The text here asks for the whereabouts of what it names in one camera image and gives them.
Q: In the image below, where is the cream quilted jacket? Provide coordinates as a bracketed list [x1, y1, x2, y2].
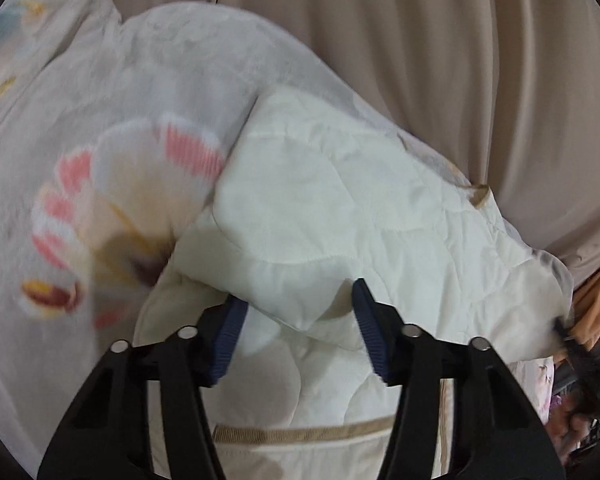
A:
[134, 87, 572, 479]

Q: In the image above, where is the person's right hand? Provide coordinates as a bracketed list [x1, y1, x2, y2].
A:
[545, 391, 592, 465]

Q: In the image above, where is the orange hanging garment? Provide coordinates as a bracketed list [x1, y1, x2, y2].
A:
[565, 268, 600, 351]

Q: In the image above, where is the grey floral fleece blanket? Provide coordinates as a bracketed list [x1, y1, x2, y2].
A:
[0, 0, 553, 474]

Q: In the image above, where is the beige draped curtain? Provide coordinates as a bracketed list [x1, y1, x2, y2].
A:
[114, 0, 600, 276]

